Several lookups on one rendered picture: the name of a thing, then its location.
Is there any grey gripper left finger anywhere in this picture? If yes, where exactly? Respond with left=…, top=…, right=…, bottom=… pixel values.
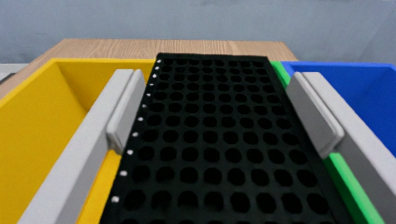
left=17, top=69, right=146, bottom=224

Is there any blue bin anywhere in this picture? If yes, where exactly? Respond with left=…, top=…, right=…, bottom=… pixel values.
left=279, top=61, right=396, bottom=159

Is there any green bin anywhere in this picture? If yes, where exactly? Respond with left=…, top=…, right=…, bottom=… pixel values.
left=270, top=61, right=383, bottom=224

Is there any yellow recycle bin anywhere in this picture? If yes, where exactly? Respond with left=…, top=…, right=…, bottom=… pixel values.
left=0, top=58, right=155, bottom=224

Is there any black well plate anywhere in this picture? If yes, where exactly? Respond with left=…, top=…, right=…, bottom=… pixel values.
left=98, top=52, right=356, bottom=224

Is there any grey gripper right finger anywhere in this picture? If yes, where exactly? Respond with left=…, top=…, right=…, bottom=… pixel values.
left=285, top=72, right=396, bottom=224

